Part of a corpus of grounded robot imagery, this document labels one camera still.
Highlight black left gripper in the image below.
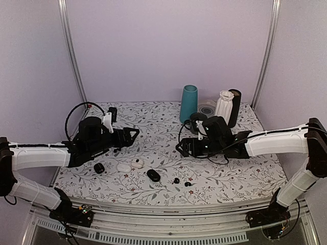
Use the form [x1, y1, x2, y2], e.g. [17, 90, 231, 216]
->
[88, 127, 139, 156]

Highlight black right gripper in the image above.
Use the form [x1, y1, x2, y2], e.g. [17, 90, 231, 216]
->
[176, 137, 224, 157]

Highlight black earbuds charging case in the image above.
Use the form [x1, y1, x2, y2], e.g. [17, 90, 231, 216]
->
[147, 169, 161, 182]

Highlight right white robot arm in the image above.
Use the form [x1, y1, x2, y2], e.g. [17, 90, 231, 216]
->
[176, 116, 326, 223]

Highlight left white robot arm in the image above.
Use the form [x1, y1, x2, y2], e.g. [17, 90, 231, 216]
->
[1, 115, 139, 222]

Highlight white open earbuds case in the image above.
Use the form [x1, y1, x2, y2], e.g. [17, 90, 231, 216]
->
[131, 159, 144, 169]

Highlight white closed earbuds case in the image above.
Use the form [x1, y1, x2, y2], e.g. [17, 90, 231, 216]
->
[116, 163, 131, 173]

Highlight small black closed case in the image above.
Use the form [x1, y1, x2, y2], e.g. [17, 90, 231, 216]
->
[94, 163, 105, 174]

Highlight dark grey mug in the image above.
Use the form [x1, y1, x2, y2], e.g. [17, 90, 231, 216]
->
[190, 112, 207, 136]

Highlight floral patterned table mat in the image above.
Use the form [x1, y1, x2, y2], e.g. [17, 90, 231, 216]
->
[54, 102, 287, 206]

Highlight teal tall vase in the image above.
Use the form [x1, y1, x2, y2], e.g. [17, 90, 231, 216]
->
[179, 85, 198, 123]

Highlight clear glass dish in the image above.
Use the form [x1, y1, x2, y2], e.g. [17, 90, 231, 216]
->
[198, 100, 216, 118]

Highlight black cylinder vase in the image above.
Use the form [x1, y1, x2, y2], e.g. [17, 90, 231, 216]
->
[228, 89, 242, 128]

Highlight white ribbed vase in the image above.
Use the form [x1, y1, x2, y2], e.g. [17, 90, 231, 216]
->
[215, 91, 234, 124]

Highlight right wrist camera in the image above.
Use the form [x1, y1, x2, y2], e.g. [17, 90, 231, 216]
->
[196, 120, 207, 140]

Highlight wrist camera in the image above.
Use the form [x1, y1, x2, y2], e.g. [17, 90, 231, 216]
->
[103, 107, 118, 133]
[196, 120, 207, 140]

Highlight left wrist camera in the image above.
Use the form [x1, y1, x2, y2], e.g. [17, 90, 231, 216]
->
[103, 107, 118, 133]

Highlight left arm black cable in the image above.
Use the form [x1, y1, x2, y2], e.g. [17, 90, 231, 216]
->
[65, 102, 106, 136]

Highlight front aluminium rail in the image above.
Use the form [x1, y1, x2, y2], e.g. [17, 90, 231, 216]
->
[22, 198, 322, 244]

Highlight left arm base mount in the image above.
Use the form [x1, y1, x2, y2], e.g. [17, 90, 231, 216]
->
[49, 187, 94, 228]

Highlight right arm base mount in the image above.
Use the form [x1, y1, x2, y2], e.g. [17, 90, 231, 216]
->
[245, 188, 291, 228]

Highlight left aluminium frame post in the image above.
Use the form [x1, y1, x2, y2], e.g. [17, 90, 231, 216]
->
[58, 0, 87, 102]

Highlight aluminium frame post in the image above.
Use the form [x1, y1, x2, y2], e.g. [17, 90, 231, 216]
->
[58, 0, 87, 102]
[251, 0, 281, 111]

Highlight right aluminium frame post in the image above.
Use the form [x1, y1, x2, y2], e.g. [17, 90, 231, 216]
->
[251, 0, 281, 111]

